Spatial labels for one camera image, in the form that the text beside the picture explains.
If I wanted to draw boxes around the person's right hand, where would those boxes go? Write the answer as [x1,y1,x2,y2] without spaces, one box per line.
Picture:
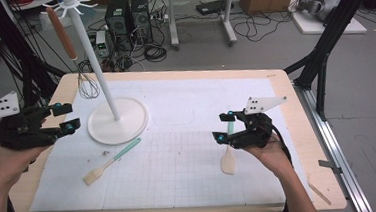
[241,135,294,180]

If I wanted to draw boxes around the coiled black cable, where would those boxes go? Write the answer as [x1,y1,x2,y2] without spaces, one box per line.
[143,43,168,64]

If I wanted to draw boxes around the white grid mat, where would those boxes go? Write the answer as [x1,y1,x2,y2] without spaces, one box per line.
[20,65,315,212]

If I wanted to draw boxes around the black computer tower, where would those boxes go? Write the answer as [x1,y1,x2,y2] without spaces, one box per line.
[102,0,136,53]
[129,0,154,44]

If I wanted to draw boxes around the person's left hand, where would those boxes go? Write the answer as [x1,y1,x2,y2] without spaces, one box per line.
[0,137,54,190]

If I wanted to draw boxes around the white utensil stand with hooks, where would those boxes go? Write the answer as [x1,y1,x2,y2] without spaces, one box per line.
[39,0,151,151]

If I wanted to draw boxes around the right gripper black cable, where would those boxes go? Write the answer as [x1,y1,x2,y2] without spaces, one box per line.
[265,118,298,212]

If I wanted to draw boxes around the black metal frame stand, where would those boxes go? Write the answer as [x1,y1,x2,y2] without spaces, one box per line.
[0,0,70,113]
[278,0,376,124]

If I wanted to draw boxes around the white desk leg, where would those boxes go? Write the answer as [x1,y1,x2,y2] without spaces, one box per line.
[167,0,181,51]
[221,0,240,47]

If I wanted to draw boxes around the wide spatula with mint handle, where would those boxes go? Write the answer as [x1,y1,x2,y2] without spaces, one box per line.
[217,117,239,177]

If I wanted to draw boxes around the narrow spatula with mint handle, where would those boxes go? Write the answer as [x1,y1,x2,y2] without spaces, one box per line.
[80,136,145,186]

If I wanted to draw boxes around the flat black box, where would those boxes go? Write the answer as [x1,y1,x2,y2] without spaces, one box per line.
[195,0,236,17]

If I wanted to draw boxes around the wire whisk with wooden handle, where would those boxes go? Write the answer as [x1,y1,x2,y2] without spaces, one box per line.
[46,3,102,102]

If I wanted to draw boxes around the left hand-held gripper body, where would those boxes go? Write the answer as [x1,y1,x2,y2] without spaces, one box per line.
[0,88,62,152]

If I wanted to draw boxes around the white floor board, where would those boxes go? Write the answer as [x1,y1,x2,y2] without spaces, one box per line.
[288,0,368,40]

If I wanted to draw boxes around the aluminium rail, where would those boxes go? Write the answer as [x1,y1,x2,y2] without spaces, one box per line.
[293,77,374,212]

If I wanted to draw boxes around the grey rounded device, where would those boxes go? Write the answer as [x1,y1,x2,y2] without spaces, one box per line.
[295,0,346,24]

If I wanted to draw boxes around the black table clamp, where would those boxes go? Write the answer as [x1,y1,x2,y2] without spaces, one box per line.
[318,157,343,176]

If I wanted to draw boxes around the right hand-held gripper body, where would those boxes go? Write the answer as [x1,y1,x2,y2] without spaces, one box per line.
[225,94,292,151]

